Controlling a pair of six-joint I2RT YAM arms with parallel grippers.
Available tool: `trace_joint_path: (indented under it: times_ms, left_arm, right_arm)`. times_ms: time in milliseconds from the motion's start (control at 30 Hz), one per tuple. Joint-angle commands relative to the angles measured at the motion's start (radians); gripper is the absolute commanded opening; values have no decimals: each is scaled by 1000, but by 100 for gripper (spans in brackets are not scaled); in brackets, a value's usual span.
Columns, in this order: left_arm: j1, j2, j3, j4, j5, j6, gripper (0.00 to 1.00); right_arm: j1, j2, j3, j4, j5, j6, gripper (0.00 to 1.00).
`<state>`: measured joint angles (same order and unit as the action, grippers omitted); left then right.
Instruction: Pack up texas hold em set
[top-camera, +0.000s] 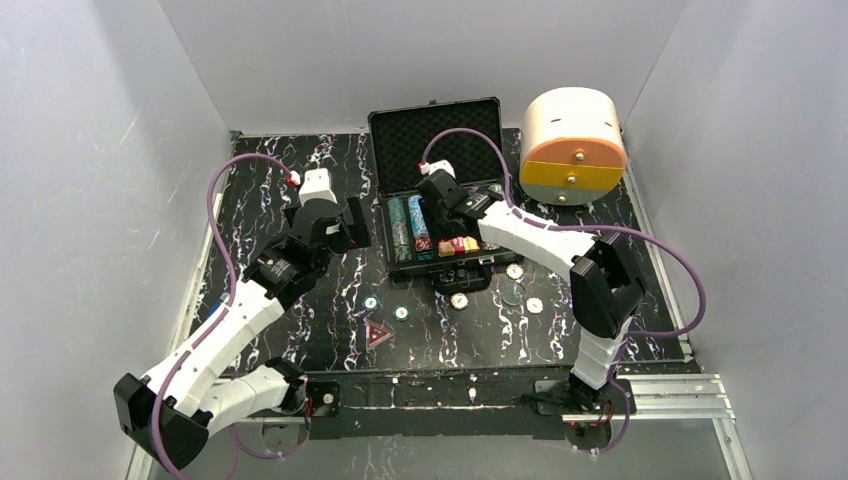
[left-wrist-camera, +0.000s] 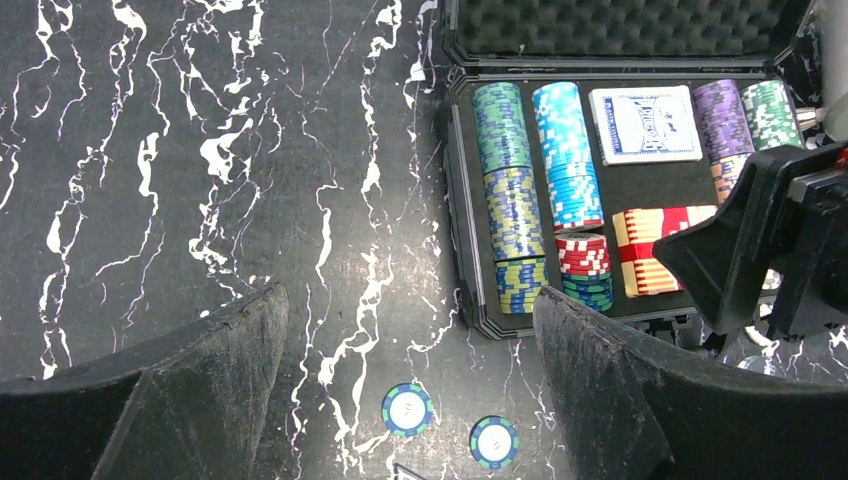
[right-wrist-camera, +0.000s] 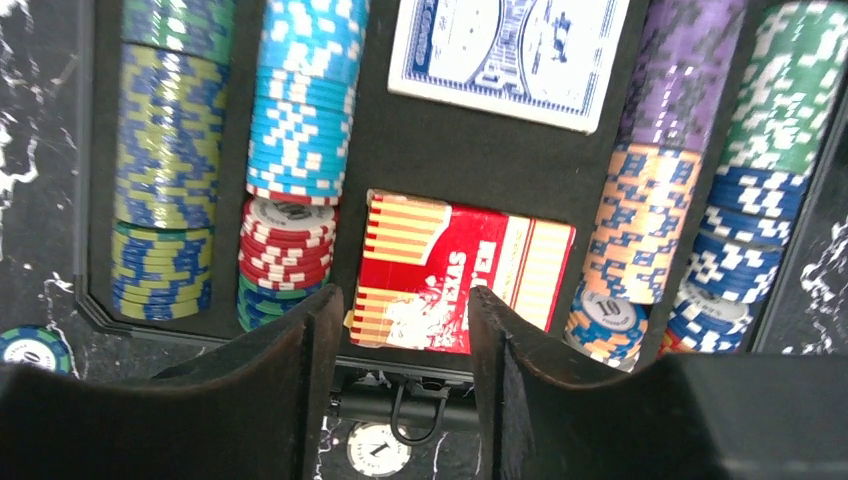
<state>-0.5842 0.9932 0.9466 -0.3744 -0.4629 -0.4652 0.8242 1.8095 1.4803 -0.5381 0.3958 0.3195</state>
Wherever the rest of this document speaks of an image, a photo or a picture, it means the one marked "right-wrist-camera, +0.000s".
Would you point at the black poker chip case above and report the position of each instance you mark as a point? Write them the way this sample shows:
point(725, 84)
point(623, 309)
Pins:
point(411, 146)

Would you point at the green blue white chip stack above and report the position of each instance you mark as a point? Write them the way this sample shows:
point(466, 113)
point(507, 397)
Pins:
point(777, 129)

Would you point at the cyan red chip stack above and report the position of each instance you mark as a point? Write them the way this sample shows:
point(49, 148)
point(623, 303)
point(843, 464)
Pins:
point(302, 121)

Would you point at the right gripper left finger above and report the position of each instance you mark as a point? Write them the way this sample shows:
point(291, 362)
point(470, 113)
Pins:
point(249, 409)

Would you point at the red playing card deck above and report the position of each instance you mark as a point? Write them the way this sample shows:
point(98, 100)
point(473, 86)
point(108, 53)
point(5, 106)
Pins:
point(421, 258)

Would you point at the green poker chip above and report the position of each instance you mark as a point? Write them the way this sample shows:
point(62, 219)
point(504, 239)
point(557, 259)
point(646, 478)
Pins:
point(38, 346)

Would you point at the blue playing card deck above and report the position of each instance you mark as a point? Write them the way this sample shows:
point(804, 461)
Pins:
point(545, 61)

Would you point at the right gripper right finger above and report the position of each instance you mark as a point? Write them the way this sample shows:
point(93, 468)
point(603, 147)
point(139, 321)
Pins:
point(546, 411)

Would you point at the purple orange chip stack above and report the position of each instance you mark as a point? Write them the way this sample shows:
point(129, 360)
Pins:
point(683, 60)

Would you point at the white poker chip center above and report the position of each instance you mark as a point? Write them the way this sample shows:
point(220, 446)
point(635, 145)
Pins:
point(374, 451)

